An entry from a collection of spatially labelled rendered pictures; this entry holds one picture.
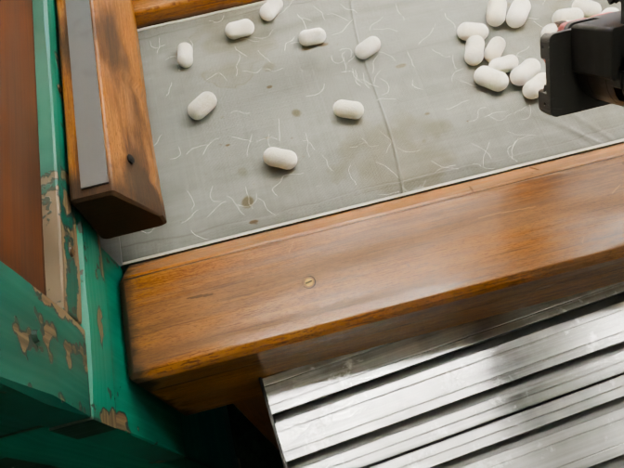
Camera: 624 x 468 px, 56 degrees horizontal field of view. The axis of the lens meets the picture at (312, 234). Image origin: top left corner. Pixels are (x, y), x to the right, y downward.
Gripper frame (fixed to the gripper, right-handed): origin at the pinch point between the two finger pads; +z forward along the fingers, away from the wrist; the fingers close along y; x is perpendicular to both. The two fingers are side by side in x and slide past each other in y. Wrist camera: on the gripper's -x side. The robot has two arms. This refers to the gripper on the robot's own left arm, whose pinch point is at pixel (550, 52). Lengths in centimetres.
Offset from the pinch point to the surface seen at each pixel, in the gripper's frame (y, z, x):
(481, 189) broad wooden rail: 9.2, -3.8, 10.2
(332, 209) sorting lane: 22.7, 0.0, 10.0
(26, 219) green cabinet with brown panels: 44.9, -12.9, 0.2
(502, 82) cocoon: 2.2, 5.5, 3.0
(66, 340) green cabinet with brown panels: 43.6, -17.9, 7.3
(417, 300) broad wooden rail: 18.4, -10.6, 15.7
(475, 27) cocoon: 2.2, 11.4, -2.1
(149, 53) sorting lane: 37.8, 19.5, -6.3
